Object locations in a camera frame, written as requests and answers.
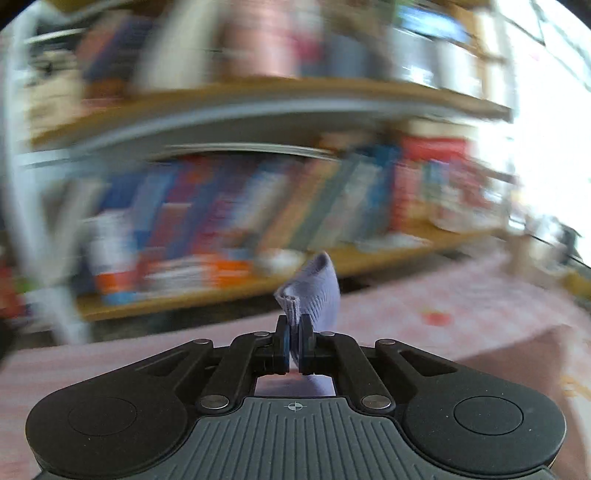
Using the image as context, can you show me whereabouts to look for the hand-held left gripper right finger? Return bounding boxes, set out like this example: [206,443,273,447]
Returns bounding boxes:
[298,314,459,411]

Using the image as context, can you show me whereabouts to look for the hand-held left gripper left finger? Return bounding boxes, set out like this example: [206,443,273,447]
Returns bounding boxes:
[135,316,293,414]

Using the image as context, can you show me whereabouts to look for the lavender ribbed garment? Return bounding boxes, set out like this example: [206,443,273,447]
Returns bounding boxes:
[257,252,341,398]

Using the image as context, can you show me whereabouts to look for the pink checkered printed mat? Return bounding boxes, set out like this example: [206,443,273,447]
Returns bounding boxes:
[0,253,591,480]

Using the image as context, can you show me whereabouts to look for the row of colourful books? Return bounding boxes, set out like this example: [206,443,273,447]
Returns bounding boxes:
[85,131,511,306]

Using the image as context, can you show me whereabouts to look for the wooden bookshelf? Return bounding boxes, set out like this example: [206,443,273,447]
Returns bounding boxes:
[18,0,520,324]

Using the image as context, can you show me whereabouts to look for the white metal frame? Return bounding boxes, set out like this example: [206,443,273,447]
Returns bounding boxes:
[0,25,90,346]

